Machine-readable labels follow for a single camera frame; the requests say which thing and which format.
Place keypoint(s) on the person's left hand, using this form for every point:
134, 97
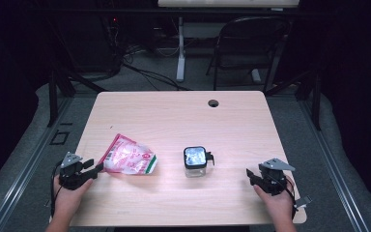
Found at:
66, 201

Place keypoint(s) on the white desk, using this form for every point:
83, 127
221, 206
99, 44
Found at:
181, 48

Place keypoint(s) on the square glass jar black lid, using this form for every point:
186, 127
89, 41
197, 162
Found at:
194, 159

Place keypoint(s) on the black folding chair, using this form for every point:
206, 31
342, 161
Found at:
248, 48

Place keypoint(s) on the pink and white plastic bag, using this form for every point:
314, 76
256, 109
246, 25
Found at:
128, 158

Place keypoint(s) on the person's right hand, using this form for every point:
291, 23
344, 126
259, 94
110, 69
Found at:
280, 206

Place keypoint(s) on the aluminium floor rail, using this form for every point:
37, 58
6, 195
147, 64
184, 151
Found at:
331, 161
29, 164

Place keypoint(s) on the black metal stand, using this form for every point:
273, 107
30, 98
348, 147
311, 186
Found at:
53, 96
316, 103

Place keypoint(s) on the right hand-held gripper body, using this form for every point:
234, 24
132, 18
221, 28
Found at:
273, 177

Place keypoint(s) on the dark equipment cabinet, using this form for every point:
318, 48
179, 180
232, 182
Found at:
87, 45

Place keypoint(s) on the black metal crossbar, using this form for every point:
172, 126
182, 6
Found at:
109, 12

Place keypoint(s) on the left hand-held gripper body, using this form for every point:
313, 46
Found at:
72, 175

